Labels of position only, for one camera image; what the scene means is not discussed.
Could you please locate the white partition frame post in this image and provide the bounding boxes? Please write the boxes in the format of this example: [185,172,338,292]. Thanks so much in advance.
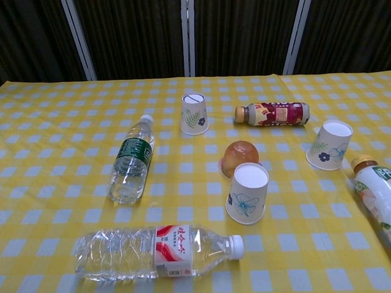
[282,0,312,75]
[180,0,196,77]
[60,0,98,82]

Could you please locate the dark partition panel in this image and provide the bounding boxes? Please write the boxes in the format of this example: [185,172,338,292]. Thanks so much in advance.
[294,0,391,75]
[0,0,89,83]
[75,0,187,81]
[194,0,302,77]

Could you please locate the white drink bottle gold cap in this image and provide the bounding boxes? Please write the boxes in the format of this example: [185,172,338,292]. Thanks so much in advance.
[350,154,391,254]

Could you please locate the paper cup with line mark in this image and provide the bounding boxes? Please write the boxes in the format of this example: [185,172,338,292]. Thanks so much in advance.
[180,93,210,136]

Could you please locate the white floral paper cup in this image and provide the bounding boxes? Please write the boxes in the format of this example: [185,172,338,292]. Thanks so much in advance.
[225,162,270,226]
[305,120,354,171]

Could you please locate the yellow checkered tablecloth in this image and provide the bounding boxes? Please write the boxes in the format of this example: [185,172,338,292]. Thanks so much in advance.
[0,70,391,293]

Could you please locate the green label water bottle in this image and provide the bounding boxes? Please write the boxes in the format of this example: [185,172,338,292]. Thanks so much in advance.
[108,114,156,205]

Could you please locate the orange jelly cup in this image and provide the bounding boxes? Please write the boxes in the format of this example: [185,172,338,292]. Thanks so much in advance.
[218,140,261,179]

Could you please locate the maroon label drink bottle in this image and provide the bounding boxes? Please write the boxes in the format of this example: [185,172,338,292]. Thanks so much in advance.
[234,102,311,127]

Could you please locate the red label water bottle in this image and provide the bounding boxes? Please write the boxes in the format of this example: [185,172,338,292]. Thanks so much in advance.
[75,224,245,280]

